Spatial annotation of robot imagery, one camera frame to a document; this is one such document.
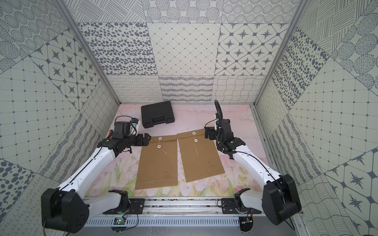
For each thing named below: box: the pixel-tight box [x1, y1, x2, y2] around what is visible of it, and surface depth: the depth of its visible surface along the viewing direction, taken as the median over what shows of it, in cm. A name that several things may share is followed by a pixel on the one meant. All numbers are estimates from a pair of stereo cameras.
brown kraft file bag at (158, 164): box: [134, 134, 178, 190], surface depth 93 cm
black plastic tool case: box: [140, 100, 175, 129], surface depth 112 cm
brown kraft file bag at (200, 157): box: [177, 128, 225, 183], surface depth 94 cm
